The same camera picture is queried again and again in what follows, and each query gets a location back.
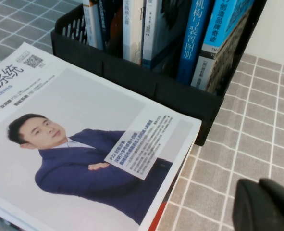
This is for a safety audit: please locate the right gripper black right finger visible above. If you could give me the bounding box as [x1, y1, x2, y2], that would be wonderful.
[259, 177, 284, 218]

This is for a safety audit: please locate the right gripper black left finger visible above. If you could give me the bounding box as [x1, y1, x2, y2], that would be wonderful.
[232, 179, 284, 231]

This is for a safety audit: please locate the white car suspension book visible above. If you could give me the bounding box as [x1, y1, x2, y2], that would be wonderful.
[141, 0, 193, 74]

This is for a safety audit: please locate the red cover book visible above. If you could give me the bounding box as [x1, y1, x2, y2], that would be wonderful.
[147, 206, 167, 231]

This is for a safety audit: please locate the thick blue hardcover book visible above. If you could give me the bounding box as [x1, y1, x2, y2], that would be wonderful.
[176, 0, 216, 85]

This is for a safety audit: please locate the light blue paperback book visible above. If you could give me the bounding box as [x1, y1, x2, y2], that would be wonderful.
[191, 0, 256, 95]

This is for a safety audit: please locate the black plastic book stand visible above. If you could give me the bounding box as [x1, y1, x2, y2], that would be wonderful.
[50, 0, 268, 147]

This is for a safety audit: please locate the white book orange band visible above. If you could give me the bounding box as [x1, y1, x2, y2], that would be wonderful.
[122, 0, 145, 65]

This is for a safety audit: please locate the dark orange black book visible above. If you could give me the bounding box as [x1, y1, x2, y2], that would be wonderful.
[107, 6, 123, 58]

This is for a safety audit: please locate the dark blue robotics book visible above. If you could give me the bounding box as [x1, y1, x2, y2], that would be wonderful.
[93, 0, 111, 51]

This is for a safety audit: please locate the white spine paperback book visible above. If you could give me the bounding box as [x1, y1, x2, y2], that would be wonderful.
[82, 0, 99, 49]

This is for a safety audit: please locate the grey checked tablecloth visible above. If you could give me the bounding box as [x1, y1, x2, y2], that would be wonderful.
[0, 0, 284, 231]

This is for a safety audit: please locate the magazine with suited man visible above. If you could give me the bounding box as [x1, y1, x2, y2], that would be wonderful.
[0, 42, 202, 231]

